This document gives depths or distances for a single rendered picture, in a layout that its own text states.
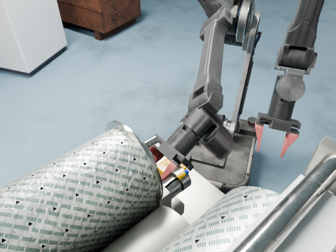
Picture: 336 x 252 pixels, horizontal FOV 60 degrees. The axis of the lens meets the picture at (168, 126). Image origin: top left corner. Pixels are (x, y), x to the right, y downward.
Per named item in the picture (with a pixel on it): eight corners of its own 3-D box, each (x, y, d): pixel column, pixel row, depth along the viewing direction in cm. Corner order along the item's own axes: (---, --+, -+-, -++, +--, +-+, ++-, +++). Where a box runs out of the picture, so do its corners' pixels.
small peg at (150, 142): (159, 144, 48) (159, 138, 47) (145, 152, 46) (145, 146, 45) (153, 139, 48) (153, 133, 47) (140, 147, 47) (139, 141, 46)
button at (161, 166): (186, 171, 90) (187, 166, 88) (170, 184, 86) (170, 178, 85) (171, 159, 94) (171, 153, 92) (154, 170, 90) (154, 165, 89)
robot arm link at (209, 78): (199, 25, 100) (223, 3, 93) (210, 36, 103) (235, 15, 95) (180, 116, 73) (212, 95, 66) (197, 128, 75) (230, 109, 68)
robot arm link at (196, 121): (194, 104, 69) (203, 104, 64) (213, 123, 71) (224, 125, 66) (175, 125, 69) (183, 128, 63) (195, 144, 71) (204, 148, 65)
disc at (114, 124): (164, 217, 47) (163, 156, 38) (162, 219, 47) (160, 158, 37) (113, 165, 56) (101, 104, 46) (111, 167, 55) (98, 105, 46)
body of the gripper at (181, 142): (160, 149, 72) (180, 126, 72) (189, 173, 66) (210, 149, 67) (149, 138, 66) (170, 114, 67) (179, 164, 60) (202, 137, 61)
